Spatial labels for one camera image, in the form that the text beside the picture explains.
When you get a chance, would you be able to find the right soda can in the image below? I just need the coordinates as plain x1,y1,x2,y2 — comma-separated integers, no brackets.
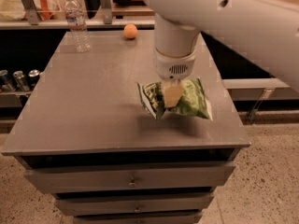
28,69,41,88

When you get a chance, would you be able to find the grey drawer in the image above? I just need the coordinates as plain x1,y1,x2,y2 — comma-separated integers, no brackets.
55,192,214,217
24,161,235,193
74,211,202,224

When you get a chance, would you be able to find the top grey drawer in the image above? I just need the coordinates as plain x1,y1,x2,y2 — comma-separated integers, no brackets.
24,161,235,193

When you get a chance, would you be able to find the white orange plastic bag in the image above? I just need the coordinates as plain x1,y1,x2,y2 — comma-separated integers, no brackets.
0,0,61,24

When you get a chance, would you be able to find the bottom grey drawer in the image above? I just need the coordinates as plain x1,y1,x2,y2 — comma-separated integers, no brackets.
74,211,202,224

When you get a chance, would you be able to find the green jalapeno chip bag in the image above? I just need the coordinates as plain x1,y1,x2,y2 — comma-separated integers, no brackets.
137,78,212,120

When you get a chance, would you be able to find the clear plastic water bottle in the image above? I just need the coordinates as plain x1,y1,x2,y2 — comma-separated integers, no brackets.
64,0,92,52

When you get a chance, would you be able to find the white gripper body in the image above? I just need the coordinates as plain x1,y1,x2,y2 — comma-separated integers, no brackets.
153,48,196,80

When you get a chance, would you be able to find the wooden shelf counter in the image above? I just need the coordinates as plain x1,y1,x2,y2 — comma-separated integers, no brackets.
0,0,157,30

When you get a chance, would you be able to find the middle grey drawer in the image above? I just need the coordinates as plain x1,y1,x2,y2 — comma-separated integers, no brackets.
55,192,214,217

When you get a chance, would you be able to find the orange fruit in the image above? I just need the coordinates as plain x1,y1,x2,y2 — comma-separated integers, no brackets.
123,24,137,39

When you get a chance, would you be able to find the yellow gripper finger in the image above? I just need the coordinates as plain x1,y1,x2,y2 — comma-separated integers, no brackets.
162,80,184,108

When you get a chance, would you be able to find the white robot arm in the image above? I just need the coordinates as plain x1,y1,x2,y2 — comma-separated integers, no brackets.
143,0,299,91

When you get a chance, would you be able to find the grey drawer cabinet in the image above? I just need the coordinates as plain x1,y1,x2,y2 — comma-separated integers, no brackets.
1,28,252,224

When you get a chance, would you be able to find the left soda can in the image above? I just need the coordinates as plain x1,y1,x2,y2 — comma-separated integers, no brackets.
0,70,16,91

